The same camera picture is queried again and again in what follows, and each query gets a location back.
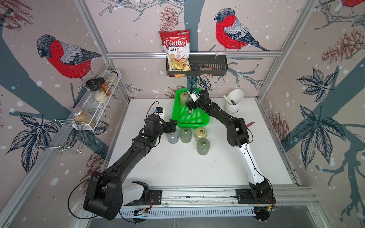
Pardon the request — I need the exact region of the grey-blue tea canister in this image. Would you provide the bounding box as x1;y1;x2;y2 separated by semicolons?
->
166;131;179;144

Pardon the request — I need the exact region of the green tea canister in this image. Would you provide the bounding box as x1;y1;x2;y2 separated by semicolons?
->
180;128;192;143
197;138;211;156

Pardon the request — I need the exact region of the beige tea canister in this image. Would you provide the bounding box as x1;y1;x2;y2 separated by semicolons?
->
195;127;207;142
179;92;190;106

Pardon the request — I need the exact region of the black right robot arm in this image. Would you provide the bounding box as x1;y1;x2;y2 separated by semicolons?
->
185;89;276;205

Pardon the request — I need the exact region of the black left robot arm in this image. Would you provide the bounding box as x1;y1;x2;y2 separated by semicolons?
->
83;115;177;220

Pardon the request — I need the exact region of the green plastic basket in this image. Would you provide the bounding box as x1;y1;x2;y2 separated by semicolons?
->
172;88;210;128

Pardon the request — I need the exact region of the small snack packet in basket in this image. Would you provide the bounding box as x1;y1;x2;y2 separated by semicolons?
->
200;66;213;78

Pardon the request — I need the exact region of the white spoon in holder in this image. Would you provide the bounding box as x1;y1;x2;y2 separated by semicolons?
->
223;95;235;105

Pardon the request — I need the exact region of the white utensil holder cup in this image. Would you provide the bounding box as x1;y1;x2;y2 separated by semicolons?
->
224;89;245;114

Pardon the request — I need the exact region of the red cassava chips bag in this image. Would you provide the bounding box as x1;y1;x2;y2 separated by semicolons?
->
159;30;191;72

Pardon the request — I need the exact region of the pale spice jar rear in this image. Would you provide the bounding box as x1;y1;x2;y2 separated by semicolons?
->
106;71;118;86

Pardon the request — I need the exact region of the orange spice bottle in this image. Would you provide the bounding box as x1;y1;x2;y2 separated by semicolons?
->
97;78;112;97

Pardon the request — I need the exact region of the black lid spice jar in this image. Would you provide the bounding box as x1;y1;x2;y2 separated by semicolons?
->
86;78;108;104

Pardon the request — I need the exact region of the silver lid spice jar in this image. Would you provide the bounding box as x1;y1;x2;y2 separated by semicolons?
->
71;107;92;124

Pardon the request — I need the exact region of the black wall basket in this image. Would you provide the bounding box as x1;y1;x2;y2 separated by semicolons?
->
166;55;228;77

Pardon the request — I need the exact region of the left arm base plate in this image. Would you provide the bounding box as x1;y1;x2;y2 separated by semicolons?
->
142;190;162;206

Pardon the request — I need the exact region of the white wire spice rack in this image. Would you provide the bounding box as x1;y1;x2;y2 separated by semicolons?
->
34;69;121;154

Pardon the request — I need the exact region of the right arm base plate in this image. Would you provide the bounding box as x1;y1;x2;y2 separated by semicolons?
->
234;189;276;204

